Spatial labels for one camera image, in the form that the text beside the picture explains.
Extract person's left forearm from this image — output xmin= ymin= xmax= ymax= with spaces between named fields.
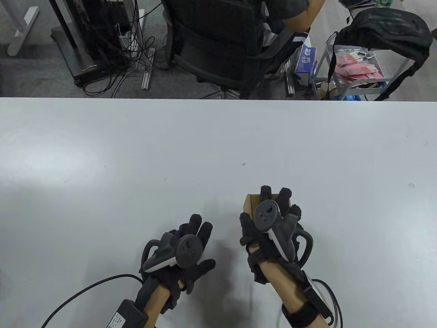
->
xmin=135 ymin=273 xmax=186 ymax=328

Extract black hand controller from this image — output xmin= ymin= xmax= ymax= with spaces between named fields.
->
xmin=254 ymin=201 xmax=314 ymax=263
xmin=142 ymin=232 xmax=202 ymax=273

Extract person's left hand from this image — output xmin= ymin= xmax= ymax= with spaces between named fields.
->
xmin=141 ymin=214 xmax=216 ymax=295

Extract dark flat device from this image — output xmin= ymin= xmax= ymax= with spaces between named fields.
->
xmin=339 ymin=0 xmax=378 ymax=8

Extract grey metal floor stand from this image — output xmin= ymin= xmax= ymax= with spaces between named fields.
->
xmin=48 ymin=0 xmax=137 ymax=86

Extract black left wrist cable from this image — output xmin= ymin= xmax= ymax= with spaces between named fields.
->
xmin=42 ymin=274 xmax=144 ymax=328

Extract blue and white carton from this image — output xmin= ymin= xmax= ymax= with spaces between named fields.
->
xmin=295 ymin=44 xmax=317 ymax=86

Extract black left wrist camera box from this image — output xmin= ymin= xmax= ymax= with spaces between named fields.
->
xmin=109 ymin=299 xmax=149 ymax=328

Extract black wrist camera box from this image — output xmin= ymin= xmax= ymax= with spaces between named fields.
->
xmin=300 ymin=270 xmax=333 ymax=323
xmin=109 ymin=299 xmax=149 ymax=328

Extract black office chair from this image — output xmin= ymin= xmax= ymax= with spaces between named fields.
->
xmin=160 ymin=0 xmax=301 ymax=99

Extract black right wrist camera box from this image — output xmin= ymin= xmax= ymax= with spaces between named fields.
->
xmin=300 ymin=270 xmax=333 ymax=323

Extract black backpack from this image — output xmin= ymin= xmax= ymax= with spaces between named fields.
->
xmin=328 ymin=8 xmax=433 ymax=101

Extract tangle of black cables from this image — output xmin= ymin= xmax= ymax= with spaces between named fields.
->
xmin=80 ymin=0 xmax=156 ymax=97

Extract person's right hand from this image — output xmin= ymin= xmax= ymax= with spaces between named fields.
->
xmin=239 ymin=186 xmax=303 ymax=274

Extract pile of pink packets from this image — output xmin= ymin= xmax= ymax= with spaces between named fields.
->
xmin=336 ymin=51 xmax=384 ymax=86

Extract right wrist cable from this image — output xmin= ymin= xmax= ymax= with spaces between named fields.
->
xmin=312 ymin=278 xmax=343 ymax=328

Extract black left hand controller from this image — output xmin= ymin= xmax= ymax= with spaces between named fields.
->
xmin=142 ymin=232 xmax=202 ymax=273

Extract grey metal cart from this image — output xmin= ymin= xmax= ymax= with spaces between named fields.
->
xmin=312 ymin=32 xmax=412 ymax=101

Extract small brown cardboard mailer box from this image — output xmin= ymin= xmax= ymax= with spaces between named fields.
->
xmin=242 ymin=194 xmax=292 ymax=219

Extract black right hand controller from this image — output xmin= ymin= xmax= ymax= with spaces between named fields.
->
xmin=254 ymin=201 xmax=314 ymax=263

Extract white desk foot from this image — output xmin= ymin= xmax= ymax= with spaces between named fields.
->
xmin=7 ymin=0 xmax=40 ymax=57

